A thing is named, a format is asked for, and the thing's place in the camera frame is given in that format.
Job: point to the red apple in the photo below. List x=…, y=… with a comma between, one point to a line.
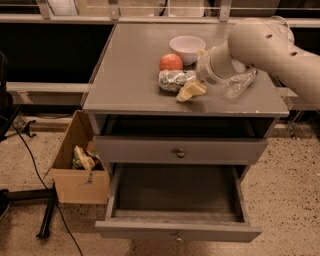
x=170, y=62

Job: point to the brown cardboard box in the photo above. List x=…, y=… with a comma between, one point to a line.
x=74, y=185

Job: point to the snack bags in box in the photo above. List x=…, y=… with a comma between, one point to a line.
x=86, y=160

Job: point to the clear plastic water bottle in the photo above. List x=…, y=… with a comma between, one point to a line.
x=234, y=86

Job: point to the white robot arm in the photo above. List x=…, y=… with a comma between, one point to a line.
x=255, y=44

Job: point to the grey wooden drawer cabinet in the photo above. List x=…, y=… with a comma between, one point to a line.
x=134, y=121

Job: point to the closed grey upper drawer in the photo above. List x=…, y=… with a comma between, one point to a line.
x=225, y=151

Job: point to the metal lower drawer knob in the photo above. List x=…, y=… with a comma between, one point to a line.
x=178, y=237

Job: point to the white ceramic bowl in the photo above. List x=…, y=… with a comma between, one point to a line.
x=187, y=48

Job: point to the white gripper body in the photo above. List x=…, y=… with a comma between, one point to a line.
x=204, y=72

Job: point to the grey metal rail frame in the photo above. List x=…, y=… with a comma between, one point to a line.
x=50, y=90

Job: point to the brass upper drawer knob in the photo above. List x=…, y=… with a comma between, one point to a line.
x=180, y=153

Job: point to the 7up soda can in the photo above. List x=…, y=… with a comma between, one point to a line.
x=174, y=80

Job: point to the open grey lower drawer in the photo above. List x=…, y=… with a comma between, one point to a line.
x=157, y=201

